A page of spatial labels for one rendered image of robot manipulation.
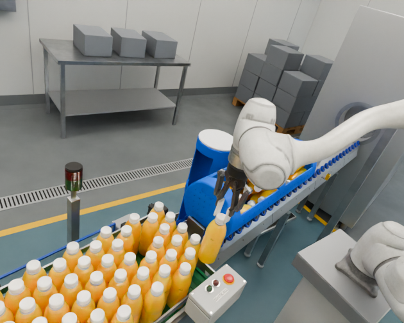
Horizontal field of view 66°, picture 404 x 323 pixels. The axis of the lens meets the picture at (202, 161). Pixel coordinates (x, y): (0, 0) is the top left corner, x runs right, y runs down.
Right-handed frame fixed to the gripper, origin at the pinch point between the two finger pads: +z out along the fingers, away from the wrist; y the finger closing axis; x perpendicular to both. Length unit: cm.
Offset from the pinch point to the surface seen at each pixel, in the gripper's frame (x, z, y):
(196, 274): -2.7, 41.3, 3.3
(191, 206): -16.1, 25.5, 24.7
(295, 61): -388, 26, 169
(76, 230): 26, 39, 50
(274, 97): -369, 83, 173
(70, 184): 29, 12, 50
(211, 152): -70, 32, 58
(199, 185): -16.1, 12.0, 23.5
